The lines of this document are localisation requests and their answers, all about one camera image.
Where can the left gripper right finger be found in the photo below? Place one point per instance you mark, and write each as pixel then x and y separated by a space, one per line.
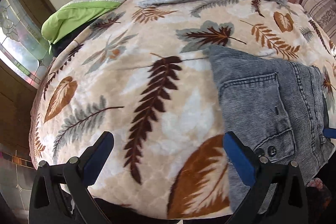
pixel 277 192

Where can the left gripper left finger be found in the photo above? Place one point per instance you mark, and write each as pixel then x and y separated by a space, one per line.
pixel 47 203

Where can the stained glass wooden door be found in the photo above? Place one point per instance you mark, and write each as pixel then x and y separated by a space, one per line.
pixel 24 59

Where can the leaf pattern fleece blanket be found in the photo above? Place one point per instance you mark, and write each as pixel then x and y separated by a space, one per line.
pixel 143 74

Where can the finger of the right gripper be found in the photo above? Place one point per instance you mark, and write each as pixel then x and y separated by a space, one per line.
pixel 329 133

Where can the grey denim pants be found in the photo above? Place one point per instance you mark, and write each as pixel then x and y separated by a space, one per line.
pixel 275 107

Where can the striped beige sofa cushion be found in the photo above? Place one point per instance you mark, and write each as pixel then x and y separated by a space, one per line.
pixel 323 12

